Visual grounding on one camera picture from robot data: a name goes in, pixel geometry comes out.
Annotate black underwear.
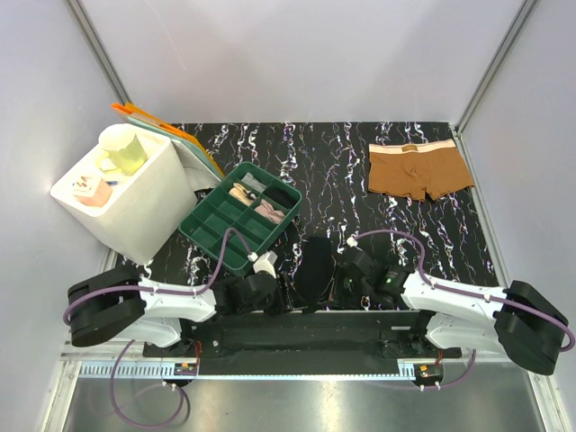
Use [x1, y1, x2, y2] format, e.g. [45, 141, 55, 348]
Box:
[294, 236, 335, 313]

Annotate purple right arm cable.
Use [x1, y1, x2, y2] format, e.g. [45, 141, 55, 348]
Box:
[348, 229, 576, 391]

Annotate grey rolled sock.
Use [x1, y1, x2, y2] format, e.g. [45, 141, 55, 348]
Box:
[241, 173, 266, 194]

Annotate pink box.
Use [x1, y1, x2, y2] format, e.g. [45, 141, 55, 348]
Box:
[73, 175, 113, 208]

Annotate pink rolled sock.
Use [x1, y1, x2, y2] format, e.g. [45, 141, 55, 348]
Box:
[255, 200, 285, 224]

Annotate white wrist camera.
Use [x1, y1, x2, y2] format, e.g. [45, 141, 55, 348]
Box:
[346, 237, 360, 248]
[247, 251, 277, 278]

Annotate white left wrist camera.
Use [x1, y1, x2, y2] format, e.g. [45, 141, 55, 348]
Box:
[247, 251, 277, 278]

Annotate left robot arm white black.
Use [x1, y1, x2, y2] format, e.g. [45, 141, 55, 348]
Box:
[63, 266, 286, 356]

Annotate aluminium front rail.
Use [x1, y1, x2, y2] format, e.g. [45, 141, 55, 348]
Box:
[60, 326, 551, 383]

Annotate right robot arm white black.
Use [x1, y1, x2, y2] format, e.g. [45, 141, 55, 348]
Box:
[335, 247, 568, 375]

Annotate orange and teal folders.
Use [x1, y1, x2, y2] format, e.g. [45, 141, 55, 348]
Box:
[111, 103, 224, 179]

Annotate brown boxer briefs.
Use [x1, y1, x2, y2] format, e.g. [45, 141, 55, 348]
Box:
[368, 139, 474, 202]

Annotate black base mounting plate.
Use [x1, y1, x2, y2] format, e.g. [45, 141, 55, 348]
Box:
[118, 311, 486, 381]

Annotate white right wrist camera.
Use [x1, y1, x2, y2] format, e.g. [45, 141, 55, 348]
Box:
[346, 237, 360, 248]

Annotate white storage bin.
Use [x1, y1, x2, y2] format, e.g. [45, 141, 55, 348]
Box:
[50, 126, 197, 265]

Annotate yellow green cup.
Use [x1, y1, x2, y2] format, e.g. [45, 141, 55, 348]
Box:
[95, 124, 148, 176]

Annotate green divided organizer tray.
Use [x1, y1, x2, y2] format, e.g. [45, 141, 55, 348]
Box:
[179, 162, 302, 276]

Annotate beige rolled sock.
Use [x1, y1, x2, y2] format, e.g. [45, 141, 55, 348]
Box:
[229, 183, 257, 206]

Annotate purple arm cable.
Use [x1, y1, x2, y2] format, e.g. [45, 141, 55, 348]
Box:
[348, 229, 576, 391]
[61, 228, 257, 428]

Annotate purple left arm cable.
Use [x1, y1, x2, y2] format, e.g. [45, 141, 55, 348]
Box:
[61, 228, 257, 428]

